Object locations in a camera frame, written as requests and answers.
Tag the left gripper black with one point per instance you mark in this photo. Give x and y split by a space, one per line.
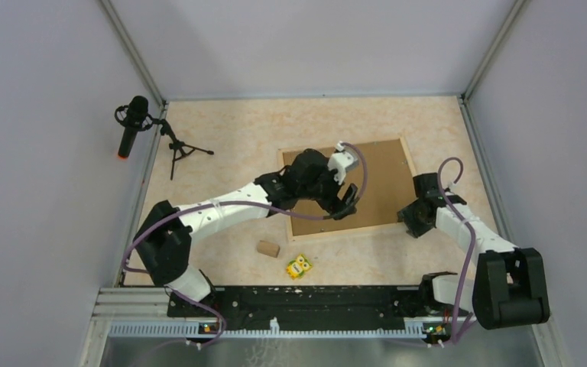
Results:
338 209

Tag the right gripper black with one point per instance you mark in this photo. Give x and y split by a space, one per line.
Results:
415 229

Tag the light wooden picture frame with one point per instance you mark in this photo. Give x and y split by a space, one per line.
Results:
410 157

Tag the brown cardboard backing board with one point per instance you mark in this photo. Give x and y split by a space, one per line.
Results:
384 187

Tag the small wooden block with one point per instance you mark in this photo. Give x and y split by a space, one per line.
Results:
269 249

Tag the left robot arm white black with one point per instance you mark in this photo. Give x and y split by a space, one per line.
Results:
167 234

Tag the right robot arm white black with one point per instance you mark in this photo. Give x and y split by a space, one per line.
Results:
509 288

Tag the yellow owl toy block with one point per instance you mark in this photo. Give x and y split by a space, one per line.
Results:
298 267

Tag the black microphone on tripod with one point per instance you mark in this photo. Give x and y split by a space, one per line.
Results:
135 118

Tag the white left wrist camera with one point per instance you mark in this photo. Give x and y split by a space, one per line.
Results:
341 161

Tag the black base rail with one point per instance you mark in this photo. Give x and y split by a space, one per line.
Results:
313 308

